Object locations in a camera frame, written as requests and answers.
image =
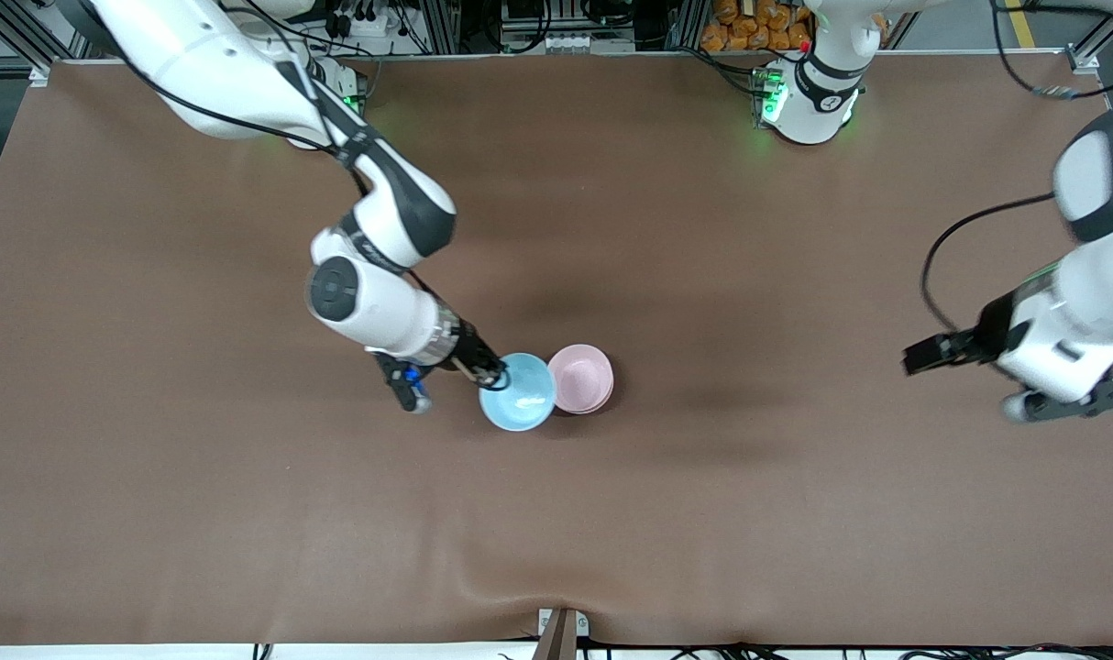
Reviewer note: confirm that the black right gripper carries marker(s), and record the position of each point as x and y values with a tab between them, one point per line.
470	347

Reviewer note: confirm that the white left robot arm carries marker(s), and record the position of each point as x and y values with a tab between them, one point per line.
1102	174

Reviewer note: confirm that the blue bowl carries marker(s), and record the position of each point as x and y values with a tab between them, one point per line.
518	399

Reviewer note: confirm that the pink bowl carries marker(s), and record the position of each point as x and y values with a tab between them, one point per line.
582	378

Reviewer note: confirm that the white power strip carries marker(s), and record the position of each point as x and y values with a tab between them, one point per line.
373	25

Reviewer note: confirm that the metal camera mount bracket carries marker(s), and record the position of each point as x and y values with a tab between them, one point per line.
562	632

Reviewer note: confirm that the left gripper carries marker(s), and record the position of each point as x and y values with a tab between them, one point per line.
989	335

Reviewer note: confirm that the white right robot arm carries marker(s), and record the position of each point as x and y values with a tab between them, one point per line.
226	73

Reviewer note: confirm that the aluminium frame post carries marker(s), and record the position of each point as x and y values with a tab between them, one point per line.
1107	46
20	37

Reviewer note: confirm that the brown table mat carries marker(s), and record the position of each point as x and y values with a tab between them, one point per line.
556	513

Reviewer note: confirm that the white terminal block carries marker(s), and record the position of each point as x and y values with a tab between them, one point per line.
586	42

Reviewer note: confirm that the bag of orange items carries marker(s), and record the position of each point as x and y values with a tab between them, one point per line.
749	27

